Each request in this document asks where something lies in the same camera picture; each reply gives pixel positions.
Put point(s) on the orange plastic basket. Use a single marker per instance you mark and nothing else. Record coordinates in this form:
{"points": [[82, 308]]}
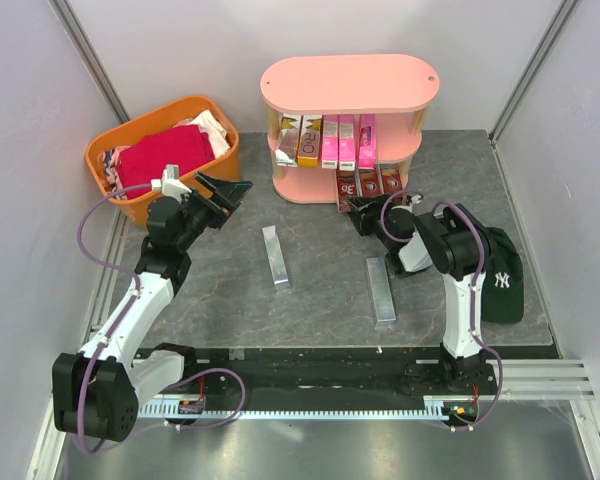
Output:
{"points": [[226, 167]]}

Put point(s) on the white and patterned cloths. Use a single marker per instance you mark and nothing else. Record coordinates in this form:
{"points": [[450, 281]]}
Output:
{"points": [[206, 122]]}

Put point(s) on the red 3D toothpaste box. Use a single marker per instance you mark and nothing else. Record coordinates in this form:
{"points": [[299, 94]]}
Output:
{"points": [[346, 185], [391, 179]]}

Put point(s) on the pink toothpaste box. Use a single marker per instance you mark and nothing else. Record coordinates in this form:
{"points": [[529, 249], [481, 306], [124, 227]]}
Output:
{"points": [[330, 144], [346, 142], [367, 142]]}

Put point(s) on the pink three-tier shelf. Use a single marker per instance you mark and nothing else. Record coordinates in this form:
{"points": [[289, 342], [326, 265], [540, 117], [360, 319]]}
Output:
{"points": [[397, 88]]}

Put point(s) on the orange R.O toothpaste box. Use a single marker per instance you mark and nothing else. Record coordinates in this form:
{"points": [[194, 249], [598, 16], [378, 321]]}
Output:
{"points": [[310, 141]]}

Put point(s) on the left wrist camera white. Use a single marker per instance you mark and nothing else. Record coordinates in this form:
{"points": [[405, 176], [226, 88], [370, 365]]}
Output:
{"points": [[170, 185]]}

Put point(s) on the silver toothpaste box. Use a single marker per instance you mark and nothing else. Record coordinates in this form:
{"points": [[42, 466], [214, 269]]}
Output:
{"points": [[380, 291], [280, 276]]}

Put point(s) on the red folded cloth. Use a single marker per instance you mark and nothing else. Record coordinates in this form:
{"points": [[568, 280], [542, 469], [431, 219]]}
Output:
{"points": [[184, 146]]}

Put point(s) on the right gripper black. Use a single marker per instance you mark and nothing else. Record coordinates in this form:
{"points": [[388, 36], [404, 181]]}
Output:
{"points": [[363, 220]]}

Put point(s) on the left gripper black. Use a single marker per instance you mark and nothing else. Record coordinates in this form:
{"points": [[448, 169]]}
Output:
{"points": [[231, 191]]}

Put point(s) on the grey slotted cable duct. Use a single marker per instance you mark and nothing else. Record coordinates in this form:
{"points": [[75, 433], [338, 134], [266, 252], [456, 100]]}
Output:
{"points": [[174, 408]]}

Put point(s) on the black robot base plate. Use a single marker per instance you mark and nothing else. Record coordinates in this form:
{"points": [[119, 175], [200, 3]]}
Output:
{"points": [[413, 371]]}

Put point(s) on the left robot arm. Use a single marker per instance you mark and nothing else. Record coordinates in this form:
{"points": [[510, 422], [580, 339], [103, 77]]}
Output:
{"points": [[99, 390]]}

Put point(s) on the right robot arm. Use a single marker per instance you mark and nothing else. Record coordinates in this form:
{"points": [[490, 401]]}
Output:
{"points": [[452, 241]]}

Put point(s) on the dark green baseball cap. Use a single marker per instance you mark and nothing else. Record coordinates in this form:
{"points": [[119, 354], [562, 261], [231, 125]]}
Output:
{"points": [[503, 289]]}

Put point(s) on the dark red toothpaste box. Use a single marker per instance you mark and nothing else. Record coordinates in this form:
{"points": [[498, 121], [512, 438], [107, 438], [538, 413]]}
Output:
{"points": [[369, 183]]}

